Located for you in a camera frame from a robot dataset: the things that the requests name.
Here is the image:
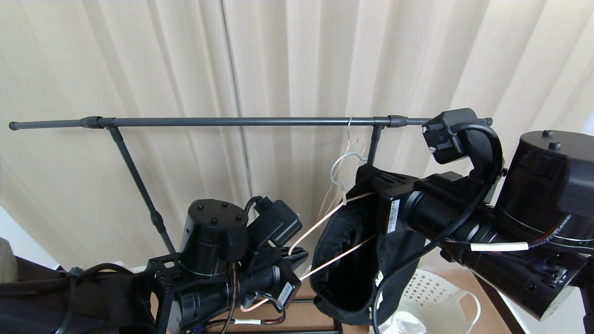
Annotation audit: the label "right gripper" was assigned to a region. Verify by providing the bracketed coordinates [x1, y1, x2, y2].
[376, 178, 495, 236]

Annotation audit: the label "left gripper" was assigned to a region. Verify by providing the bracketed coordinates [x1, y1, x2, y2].
[176, 248, 310, 331]

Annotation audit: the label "pink clothes hanger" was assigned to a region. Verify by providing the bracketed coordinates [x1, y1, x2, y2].
[318, 116, 367, 223]
[239, 152, 379, 312]

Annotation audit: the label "black shorts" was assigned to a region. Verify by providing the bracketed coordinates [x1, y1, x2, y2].
[309, 163, 427, 325]

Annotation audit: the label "white laundry basket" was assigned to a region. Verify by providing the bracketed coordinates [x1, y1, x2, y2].
[369, 269, 482, 334]

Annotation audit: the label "heap of clothes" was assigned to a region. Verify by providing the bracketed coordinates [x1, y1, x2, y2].
[371, 312, 427, 334]

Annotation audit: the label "black clothes rack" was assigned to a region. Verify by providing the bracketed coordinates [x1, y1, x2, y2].
[8, 115, 493, 334]

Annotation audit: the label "white curtain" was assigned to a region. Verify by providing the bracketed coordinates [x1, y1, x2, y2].
[0, 0, 594, 279]

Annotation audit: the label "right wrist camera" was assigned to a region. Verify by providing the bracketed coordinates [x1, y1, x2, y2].
[421, 108, 505, 195]

